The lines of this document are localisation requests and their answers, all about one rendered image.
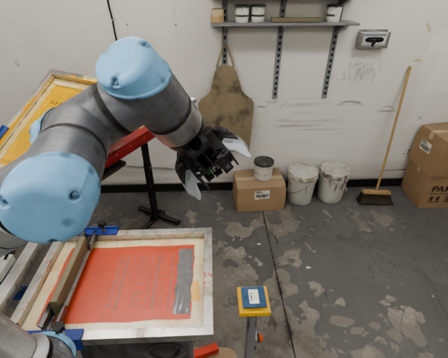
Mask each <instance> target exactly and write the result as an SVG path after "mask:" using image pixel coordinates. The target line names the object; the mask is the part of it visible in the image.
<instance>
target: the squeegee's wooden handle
mask: <svg viewBox="0 0 448 358"><path fill-rule="evenodd" d="M88 250H89V248H88V242H87V238H86V237H80V238H79V240H78V242H77V244H76V246H75V249H74V251H73V253H72V255H71V257H70V260H69V262H68V264H67V266H66V267H65V270H64V272H63V275H62V276H61V278H60V280H59V282H58V285H57V287H56V289H55V291H54V293H53V295H52V297H51V300H50V302H49V304H50V306H51V308H52V310H53V312H54V314H56V313H59V311H60V309H61V306H62V304H64V303H65V302H66V300H67V297H68V295H69V292H70V290H71V288H72V286H73V283H74V281H75V278H76V276H77V274H78V271H79V269H80V267H81V264H82V262H83V259H84V258H85V255H86V253H87V251H88Z"/></svg>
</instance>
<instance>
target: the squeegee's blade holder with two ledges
mask: <svg viewBox="0 0 448 358"><path fill-rule="evenodd" d="M89 255H90V251H87V253H86V255H85V258H84V259H83V262H82V264H81V267H80V269H79V271H78V274H77V276H76V278H75V281H74V283H73V286H72V288H71V290H70V292H69V295H68V297H67V300H66V305H65V306H66V307H68V305H69V303H70V300H71V298H72V296H73V293H74V291H75V288H76V286H77V284H78V281H79V279H80V276H81V274H82V271H83V269H84V267H85V264H86V262H87V259H88V256H89Z"/></svg>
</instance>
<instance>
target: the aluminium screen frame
mask: <svg viewBox="0 0 448 358"><path fill-rule="evenodd" d="M79 237H80V236H77V237H73V238H72V239H69V240H67V241H65V242H77V241H78V239H79ZM180 238H204V289H203V326H184V327H148V328H130V329H112V330H84V333H83V334H82V338H81V342H82V344H83V345H113V344H131V343H148V342H183V341H200V340H213V255H212V227H208V228H183V229H133V230H118V232H117V235H102V236H97V239H96V241H109V240H133V239H180ZM65 242H53V243H52V245H51V247H50V249H49V250H48V253H47V254H46V256H45V258H44V260H43V261H42V263H41V265H40V266H39V268H38V270H37V272H36V274H35V276H34V277H33V279H32V281H31V283H30V284H29V286H28V288H27V289H26V292H25V293H24V295H23V297H22V299H21V300H20V302H19V304H18V306H17V307H16V309H15V311H14V313H13V315H12V316H11V318H10V319H11V320H12V321H13V322H15V323H18V324H19V325H20V327H21V326H22V324H23V323H24V321H25V319H26V317H27V315H28V313H29V311H30V309H31V307H32V305H33V304H34V302H35V300H36V298H37V296H38V294H39V292H40V290H41V288H42V286H43V284H44V283H45V281H46V279H47V277H48V274H49V273H50V270H51V269H52V267H53V264H54V263H55V261H56V259H57V258H58V255H59V253H60V251H61V249H62V248H63V245H64V243H65Z"/></svg>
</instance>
